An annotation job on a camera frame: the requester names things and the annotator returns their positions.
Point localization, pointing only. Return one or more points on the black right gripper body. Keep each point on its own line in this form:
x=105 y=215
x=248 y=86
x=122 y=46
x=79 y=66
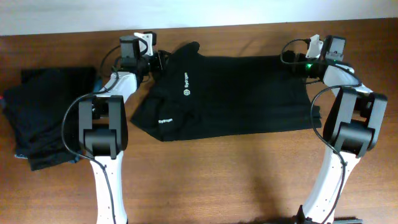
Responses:
x=298 y=59

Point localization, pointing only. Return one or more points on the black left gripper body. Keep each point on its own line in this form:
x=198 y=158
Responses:
x=158 y=61

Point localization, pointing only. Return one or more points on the black t-shirt with logo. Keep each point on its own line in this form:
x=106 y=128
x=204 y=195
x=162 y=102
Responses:
x=201 y=96

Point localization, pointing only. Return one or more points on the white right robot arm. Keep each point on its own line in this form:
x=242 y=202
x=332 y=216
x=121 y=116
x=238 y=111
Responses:
x=351 y=130

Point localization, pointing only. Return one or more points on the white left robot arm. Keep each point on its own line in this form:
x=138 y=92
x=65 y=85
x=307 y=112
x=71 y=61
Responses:
x=103 y=134

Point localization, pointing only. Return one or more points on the stack of folded dark clothes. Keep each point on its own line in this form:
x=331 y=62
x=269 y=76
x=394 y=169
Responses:
x=35 y=110

